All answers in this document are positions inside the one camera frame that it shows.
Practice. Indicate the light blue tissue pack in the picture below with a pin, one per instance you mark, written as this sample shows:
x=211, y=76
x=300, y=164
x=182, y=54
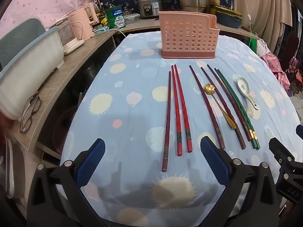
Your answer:
x=101, y=29

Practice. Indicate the pink dotted cloth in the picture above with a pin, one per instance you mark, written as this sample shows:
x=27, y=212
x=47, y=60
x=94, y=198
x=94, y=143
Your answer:
x=47, y=0

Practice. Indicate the blue printed tablecloth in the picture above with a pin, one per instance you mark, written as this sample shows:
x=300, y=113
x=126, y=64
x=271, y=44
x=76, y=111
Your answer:
x=132, y=113

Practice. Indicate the clear appliance with white base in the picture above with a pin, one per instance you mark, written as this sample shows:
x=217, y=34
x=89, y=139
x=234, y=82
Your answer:
x=71, y=47

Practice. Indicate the white tub with blue rim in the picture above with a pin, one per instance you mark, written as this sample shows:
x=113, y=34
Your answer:
x=28, y=71

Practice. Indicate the bottles behind kettle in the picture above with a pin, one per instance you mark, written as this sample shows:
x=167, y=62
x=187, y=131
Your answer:
x=100, y=11

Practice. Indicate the pink electric kettle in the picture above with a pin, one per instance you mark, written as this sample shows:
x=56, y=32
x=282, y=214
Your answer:
x=82, y=19

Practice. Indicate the beige curtain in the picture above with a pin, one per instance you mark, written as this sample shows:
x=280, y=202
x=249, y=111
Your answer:
x=260, y=2

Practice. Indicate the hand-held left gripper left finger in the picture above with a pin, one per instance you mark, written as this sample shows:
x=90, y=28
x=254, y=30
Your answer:
x=91, y=163

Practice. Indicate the grey-blue plastic chair back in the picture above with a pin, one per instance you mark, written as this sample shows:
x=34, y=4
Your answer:
x=19, y=37

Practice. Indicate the brown plush toy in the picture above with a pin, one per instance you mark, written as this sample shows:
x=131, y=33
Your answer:
x=214, y=0

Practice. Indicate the silver rice cooker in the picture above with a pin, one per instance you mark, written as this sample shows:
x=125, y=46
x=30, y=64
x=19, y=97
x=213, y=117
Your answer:
x=149, y=4

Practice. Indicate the dark red patterned chopstick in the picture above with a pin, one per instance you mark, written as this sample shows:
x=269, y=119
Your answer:
x=167, y=120

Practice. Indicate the dark maroon chopstick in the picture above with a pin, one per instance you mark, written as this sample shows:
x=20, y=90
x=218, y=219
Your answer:
x=206, y=106
x=238, y=138
x=221, y=87

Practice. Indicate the pink floral garment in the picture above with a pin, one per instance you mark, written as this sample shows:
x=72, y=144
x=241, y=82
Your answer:
x=274, y=66

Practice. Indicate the clear food container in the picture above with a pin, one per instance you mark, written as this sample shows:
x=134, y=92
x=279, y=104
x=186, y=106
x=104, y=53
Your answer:
x=131, y=18

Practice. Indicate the green tin can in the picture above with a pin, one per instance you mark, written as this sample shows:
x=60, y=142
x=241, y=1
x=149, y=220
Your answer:
x=117, y=19

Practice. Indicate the white ceramic floral spoon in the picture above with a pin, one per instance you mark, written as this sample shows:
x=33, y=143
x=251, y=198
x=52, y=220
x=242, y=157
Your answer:
x=243, y=84

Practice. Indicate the black eyeglasses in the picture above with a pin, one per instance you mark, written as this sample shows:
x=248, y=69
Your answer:
x=30, y=116

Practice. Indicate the dark wooden chair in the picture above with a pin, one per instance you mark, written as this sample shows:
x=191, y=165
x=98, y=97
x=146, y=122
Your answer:
x=290, y=47

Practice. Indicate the green bag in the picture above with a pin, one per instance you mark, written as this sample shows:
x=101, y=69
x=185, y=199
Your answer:
x=255, y=41

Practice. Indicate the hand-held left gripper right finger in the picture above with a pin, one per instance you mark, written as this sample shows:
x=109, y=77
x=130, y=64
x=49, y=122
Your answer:
x=214, y=163

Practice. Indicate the pink perforated utensil holder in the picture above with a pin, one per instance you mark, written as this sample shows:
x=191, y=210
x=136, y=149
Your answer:
x=188, y=35

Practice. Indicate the gold flower spoon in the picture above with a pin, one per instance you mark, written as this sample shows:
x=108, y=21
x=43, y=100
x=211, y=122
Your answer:
x=208, y=89

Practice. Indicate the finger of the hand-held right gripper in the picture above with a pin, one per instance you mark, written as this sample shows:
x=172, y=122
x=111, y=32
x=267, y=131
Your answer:
x=300, y=132
x=281, y=150

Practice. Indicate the hanging dark clothes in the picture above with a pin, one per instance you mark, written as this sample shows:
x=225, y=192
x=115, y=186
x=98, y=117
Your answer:
x=294, y=21

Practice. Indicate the wooden shelf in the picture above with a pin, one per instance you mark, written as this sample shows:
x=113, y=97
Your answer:
x=59, y=75

